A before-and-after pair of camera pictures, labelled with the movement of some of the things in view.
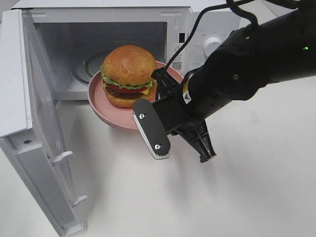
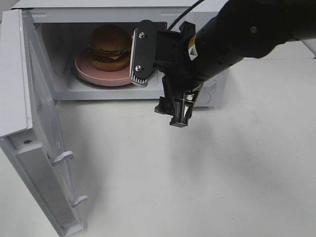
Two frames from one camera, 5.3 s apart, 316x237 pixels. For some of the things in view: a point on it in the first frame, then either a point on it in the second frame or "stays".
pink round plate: [123, 116] -> [86, 70]
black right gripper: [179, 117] -> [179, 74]
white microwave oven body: [72, 38] stays
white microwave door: [27, 133] stays
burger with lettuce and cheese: [126, 73] -> [110, 48]
